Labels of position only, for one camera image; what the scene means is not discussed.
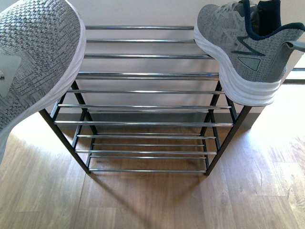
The black metal shoe rack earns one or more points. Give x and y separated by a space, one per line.
218 124

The grey knit sneaker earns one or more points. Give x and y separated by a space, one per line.
251 46
42 45

